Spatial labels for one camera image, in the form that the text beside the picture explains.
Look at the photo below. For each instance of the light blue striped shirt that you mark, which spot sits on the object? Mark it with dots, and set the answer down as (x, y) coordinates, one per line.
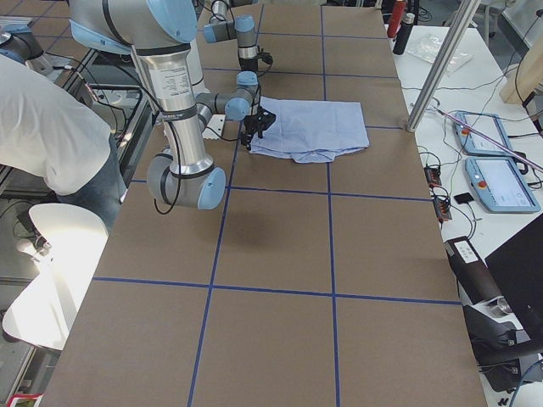
(312, 131)

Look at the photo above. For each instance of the blue teach pendant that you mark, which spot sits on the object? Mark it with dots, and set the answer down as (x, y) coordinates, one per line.
(488, 124)
(499, 185)

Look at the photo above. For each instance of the lower blue teach pendant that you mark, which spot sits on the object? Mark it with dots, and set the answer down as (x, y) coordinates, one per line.
(499, 185)

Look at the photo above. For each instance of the upper blue teach pendant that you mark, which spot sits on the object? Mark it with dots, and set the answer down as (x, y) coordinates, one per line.
(488, 124)

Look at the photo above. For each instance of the white round stool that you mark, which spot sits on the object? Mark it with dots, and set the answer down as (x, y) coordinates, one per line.
(44, 312)

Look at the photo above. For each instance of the red water bottle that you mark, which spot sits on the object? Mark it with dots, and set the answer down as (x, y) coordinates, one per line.
(395, 18)

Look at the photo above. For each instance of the black water bottle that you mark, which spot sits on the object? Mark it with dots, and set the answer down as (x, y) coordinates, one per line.
(403, 34)

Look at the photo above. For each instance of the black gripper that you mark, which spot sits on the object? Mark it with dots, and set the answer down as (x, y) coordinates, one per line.
(254, 123)
(249, 64)

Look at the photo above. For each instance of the aluminium frame post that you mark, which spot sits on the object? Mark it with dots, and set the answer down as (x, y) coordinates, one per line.
(452, 39)

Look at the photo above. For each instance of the black monitor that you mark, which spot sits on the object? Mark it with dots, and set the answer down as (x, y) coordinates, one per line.
(516, 267)

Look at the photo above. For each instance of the person in white shirt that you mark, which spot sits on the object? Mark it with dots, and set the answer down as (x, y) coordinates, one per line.
(47, 133)

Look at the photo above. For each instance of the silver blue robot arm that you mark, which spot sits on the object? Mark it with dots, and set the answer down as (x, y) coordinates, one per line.
(160, 37)
(223, 26)

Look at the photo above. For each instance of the clear plastic bag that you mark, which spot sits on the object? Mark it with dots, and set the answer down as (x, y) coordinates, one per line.
(427, 48)

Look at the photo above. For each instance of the black labelled box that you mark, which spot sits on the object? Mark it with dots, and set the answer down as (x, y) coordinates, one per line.
(471, 271)

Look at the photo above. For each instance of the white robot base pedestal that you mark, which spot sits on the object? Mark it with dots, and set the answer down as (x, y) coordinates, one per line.
(183, 78)

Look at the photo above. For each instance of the reacher grabber stick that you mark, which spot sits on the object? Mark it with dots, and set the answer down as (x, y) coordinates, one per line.
(501, 146)

